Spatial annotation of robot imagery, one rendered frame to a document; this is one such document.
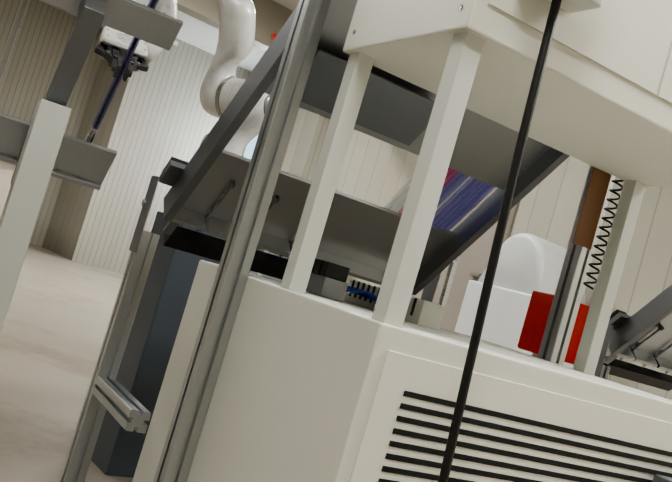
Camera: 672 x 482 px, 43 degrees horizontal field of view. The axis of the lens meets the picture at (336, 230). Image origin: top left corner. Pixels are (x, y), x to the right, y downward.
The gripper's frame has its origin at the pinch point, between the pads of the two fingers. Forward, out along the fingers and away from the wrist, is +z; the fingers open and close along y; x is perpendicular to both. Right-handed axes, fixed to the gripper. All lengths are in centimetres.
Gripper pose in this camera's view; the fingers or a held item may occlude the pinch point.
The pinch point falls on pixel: (122, 69)
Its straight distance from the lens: 185.4
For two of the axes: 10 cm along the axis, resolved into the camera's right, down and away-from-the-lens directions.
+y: 8.6, 2.8, 4.3
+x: -4.7, 7.5, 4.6
